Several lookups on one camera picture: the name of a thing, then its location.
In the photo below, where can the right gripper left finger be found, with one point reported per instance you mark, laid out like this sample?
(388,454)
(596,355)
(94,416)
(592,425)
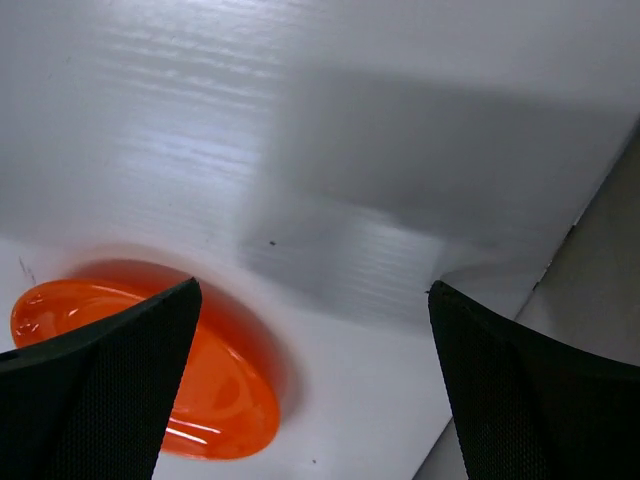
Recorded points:
(94,403)

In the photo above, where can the orange plate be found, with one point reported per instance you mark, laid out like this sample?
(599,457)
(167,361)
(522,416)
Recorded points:
(230,402)

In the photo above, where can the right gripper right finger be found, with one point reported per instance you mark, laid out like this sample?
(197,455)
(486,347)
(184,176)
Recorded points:
(526,406)

